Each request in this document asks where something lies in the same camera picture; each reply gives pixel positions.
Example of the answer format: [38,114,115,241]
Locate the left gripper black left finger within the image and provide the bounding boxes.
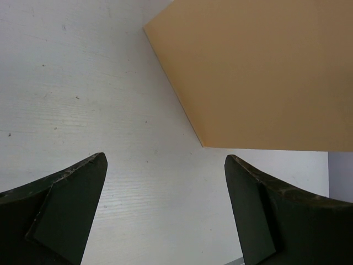
[1,152,108,264]

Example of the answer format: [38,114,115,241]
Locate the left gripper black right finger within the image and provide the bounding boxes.
[224,155,352,264]

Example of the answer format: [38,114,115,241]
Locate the brown paper bag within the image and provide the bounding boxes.
[144,1,352,152]

